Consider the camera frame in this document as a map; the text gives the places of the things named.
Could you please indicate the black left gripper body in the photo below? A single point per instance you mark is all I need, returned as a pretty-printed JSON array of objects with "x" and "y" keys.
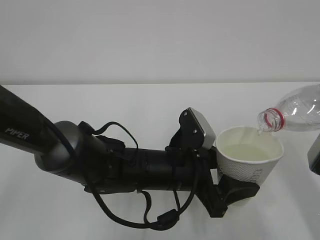
[{"x": 184, "y": 163}]

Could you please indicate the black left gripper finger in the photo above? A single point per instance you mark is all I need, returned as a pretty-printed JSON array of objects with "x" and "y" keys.
[{"x": 235, "y": 192}]

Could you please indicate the white paper cup green logo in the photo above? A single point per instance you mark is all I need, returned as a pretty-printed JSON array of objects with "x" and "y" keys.
[{"x": 245, "y": 155}]

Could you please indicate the clear water bottle red label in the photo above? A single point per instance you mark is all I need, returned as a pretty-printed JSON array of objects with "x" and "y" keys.
[{"x": 298, "y": 111}]

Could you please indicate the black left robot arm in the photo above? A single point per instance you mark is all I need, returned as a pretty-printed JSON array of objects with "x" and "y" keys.
[{"x": 105, "y": 165}]

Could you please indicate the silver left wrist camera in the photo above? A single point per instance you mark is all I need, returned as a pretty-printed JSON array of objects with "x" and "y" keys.
[{"x": 194, "y": 131}]

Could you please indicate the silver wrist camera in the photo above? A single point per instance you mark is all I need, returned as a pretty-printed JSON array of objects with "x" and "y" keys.
[
  {"x": 313, "y": 156},
  {"x": 194, "y": 131}
]

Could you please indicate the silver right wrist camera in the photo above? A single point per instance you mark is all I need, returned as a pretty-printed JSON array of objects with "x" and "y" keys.
[{"x": 313, "y": 156}]

